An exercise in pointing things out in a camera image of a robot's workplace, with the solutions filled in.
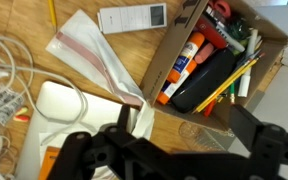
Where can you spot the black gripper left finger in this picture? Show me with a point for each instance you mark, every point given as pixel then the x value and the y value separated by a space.
pixel 84 156

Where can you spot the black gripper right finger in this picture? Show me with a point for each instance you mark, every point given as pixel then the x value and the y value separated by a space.
pixel 270 150

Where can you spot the orange notebook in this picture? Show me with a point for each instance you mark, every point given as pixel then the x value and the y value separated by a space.
pixel 49 163

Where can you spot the white laptop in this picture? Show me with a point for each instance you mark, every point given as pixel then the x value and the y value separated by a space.
pixel 67 106

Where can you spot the green pen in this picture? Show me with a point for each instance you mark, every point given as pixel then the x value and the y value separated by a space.
pixel 232 95

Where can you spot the orange pen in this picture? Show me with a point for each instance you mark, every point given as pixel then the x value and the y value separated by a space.
pixel 210 108

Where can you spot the white marker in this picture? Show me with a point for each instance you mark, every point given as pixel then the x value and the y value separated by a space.
pixel 247 66

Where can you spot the black glasses case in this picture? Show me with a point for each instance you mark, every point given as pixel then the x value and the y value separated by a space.
pixel 204 80

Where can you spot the clear plastic zip bag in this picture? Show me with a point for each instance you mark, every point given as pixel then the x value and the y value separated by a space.
pixel 90 60

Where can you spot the glue stick with orange cap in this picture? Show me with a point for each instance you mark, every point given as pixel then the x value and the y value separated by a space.
pixel 185 56
pixel 174 87

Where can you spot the pink eraser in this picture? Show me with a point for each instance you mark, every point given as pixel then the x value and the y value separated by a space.
pixel 204 53

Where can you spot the white pen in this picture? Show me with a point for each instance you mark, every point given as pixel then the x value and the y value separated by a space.
pixel 230 37

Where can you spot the green binder clips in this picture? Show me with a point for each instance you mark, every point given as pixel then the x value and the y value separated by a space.
pixel 239 28

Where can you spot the brown cardboard box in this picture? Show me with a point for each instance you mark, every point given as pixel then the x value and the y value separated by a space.
pixel 165 56

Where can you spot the red utility knife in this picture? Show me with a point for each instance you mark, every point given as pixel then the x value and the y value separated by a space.
pixel 212 33

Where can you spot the loose yellow pencil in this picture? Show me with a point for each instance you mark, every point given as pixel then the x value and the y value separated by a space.
pixel 52 15

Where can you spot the white remote control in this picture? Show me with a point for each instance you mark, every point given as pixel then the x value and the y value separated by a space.
pixel 130 18

